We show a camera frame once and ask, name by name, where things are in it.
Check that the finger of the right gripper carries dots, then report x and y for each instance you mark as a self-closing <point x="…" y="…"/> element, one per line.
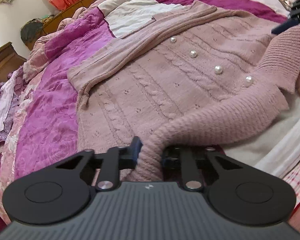
<point x="281" y="28"/>

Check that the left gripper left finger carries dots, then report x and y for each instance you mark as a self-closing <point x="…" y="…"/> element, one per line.
<point x="60" y="191"/>

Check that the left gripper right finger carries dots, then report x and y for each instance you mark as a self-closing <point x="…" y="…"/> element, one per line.
<point x="237" y="191"/>

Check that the pink knitted cardigan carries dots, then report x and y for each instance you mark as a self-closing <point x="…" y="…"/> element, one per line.
<point x="198" y="75"/>

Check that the magenta patchwork quilt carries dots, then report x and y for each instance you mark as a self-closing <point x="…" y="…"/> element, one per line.
<point x="45" y="122"/>

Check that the lilac pillow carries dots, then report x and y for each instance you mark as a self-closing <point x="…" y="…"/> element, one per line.
<point x="8" y="102"/>

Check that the dark wooden headboard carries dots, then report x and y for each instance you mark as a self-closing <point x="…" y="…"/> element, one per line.
<point x="10" y="61"/>

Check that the dark green bag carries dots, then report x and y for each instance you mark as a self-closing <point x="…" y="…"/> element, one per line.
<point x="31" y="30"/>

